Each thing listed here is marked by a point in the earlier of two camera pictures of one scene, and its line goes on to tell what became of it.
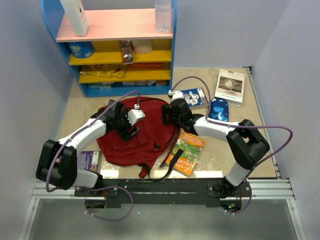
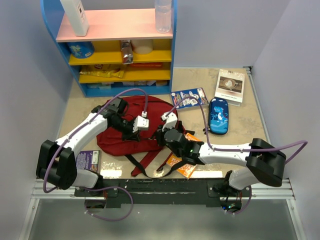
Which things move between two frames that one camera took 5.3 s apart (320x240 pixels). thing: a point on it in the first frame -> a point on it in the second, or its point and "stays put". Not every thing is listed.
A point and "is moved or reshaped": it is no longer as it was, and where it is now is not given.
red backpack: [155, 140] is moved or reshaped
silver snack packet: [127, 52] stays put
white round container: [142, 46] stays put
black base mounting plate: [166, 191] stays put
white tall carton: [75, 11] stays put
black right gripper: [167, 109] -> [160, 134]
